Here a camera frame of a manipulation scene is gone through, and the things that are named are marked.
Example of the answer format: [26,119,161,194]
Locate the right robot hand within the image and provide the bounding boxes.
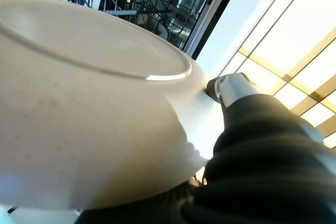
[76,73,336,224]

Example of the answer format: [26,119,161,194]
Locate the beige ceramic plate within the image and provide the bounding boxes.
[0,0,224,210]

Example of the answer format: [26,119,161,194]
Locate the open black dishwasher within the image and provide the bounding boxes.
[0,0,246,59]

